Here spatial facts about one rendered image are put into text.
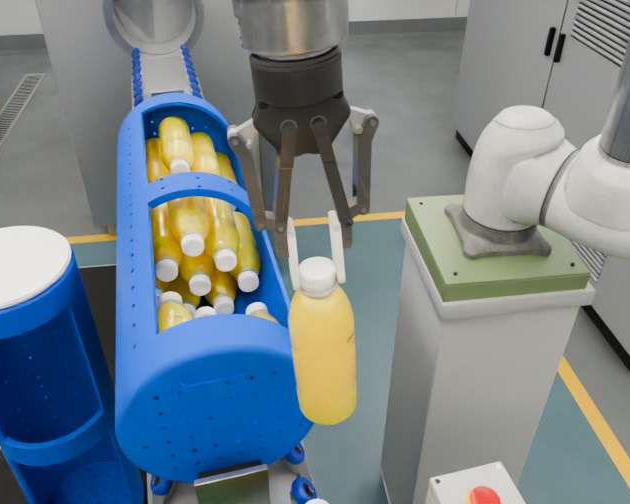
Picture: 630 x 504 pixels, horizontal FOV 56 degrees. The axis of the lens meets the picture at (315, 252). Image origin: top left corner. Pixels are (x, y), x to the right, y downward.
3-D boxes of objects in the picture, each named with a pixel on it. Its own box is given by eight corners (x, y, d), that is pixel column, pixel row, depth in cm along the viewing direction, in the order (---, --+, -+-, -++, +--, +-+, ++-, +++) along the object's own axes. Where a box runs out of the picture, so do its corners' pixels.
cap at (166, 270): (179, 258, 108) (179, 264, 107) (175, 275, 110) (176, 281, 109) (156, 256, 107) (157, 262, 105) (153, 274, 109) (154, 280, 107)
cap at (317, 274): (292, 290, 62) (290, 276, 61) (310, 268, 64) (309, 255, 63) (325, 299, 60) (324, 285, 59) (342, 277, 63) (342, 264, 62)
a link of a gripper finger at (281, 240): (285, 214, 56) (253, 218, 56) (290, 258, 59) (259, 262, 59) (283, 206, 57) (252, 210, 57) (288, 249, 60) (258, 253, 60)
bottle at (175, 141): (187, 144, 146) (195, 182, 131) (157, 142, 143) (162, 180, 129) (189, 117, 142) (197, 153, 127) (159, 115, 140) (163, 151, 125)
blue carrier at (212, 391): (238, 186, 162) (226, 84, 145) (323, 459, 94) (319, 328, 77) (130, 202, 157) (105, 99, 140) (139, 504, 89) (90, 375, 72)
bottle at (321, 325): (288, 412, 72) (271, 293, 61) (316, 372, 77) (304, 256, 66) (341, 433, 69) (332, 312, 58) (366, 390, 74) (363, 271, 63)
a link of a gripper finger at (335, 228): (327, 210, 59) (335, 209, 59) (333, 267, 63) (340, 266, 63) (333, 226, 57) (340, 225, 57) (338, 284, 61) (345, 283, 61)
